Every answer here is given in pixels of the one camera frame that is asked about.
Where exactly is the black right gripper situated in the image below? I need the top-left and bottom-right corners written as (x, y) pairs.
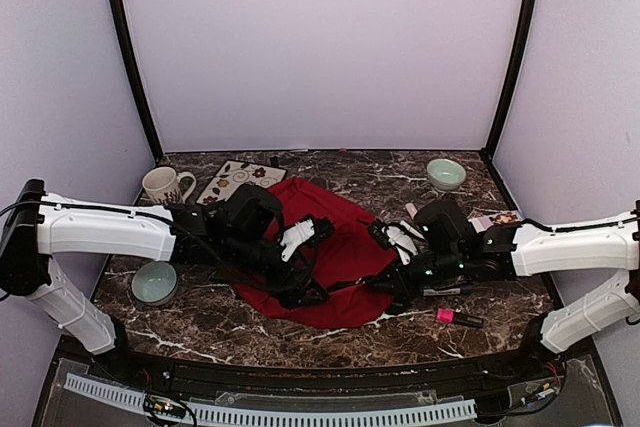
top-left (369, 246), bottom-right (466, 303)

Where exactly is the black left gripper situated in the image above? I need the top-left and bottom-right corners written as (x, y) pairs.
top-left (223, 232), bottom-right (330, 310)

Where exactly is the red student backpack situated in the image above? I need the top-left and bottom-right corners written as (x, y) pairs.
top-left (234, 178), bottom-right (396, 329)

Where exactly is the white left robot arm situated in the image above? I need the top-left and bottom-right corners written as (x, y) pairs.
top-left (1, 179), bottom-right (334, 383)

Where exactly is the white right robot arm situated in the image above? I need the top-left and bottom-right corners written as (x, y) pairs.
top-left (369, 201), bottom-right (639, 381)

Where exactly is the purple capped white marker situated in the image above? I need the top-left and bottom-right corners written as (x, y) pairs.
top-left (422, 285), bottom-right (473, 297)

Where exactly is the pink and black highlighter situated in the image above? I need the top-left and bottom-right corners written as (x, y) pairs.
top-left (436, 309), bottom-right (484, 329)

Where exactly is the pink illustrated small book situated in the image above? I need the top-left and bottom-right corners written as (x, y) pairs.
top-left (470, 210), bottom-right (523, 232)

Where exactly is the floral ceramic trivet tile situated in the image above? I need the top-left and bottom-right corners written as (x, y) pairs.
top-left (197, 160), bottom-right (287, 205)

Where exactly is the green bowl back right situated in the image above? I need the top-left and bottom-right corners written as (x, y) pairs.
top-left (427, 158), bottom-right (467, 191)

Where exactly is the green bowl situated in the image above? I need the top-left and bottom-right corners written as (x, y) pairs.
top-left (427, 158), bottom-right (467, 191)
top-left (131, 261), bottom-right (178, 306)

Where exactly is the green bowl front left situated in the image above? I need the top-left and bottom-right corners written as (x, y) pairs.
top-left (131, 261), bottom-right (178, 306)

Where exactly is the cream floral mug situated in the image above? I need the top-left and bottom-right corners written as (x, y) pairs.
top-left (142, 166), bottom-right (197, 205)

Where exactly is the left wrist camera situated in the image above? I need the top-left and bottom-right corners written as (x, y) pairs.
top-left (279, 216), bottom-right (335, 262)

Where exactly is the black curved table edge rail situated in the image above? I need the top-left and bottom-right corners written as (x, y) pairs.
top-left (59, 336), bottom-right (596, 398)

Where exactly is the white slotted cable duct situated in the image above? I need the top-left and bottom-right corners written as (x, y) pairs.
top-left (64, 372), bottom-right (476, 424)

